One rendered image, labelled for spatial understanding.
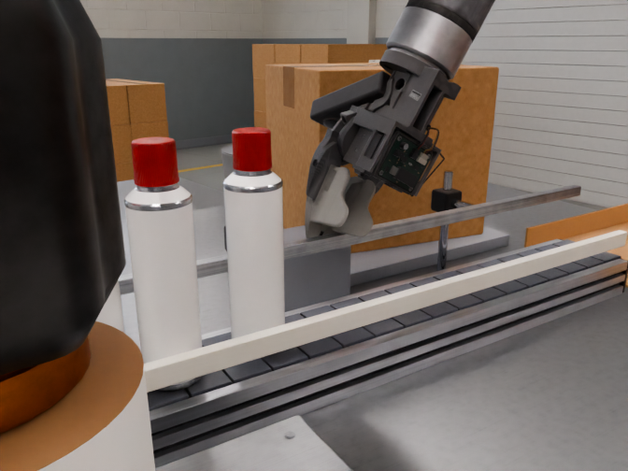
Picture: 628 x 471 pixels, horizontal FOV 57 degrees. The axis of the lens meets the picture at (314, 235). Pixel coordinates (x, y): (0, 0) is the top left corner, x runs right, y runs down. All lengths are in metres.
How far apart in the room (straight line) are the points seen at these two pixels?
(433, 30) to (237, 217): 0.25
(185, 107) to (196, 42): 0.71
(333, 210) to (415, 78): 0.15
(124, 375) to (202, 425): 0.34
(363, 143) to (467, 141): 0.39
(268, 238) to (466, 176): 0.51
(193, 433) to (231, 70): 6.67
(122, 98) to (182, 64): 2.80
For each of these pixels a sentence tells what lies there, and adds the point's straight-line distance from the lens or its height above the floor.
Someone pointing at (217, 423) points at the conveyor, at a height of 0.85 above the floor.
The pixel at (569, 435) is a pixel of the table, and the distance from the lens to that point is 0.58.
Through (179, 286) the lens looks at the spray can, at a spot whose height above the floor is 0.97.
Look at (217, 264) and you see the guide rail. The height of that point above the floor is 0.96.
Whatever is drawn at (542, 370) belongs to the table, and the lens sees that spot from 0.66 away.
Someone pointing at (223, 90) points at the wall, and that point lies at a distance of 7.03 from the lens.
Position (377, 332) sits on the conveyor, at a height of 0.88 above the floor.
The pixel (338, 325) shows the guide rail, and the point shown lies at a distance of 0.54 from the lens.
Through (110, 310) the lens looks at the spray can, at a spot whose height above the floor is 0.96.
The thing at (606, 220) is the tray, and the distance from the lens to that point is 1.18.
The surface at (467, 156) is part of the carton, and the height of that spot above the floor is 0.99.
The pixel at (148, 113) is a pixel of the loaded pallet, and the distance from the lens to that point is 4.09.
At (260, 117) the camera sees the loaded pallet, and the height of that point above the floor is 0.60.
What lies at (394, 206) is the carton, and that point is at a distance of 0.89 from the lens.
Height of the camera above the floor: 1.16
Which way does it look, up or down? 19 degrees down
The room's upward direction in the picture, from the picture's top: straight up
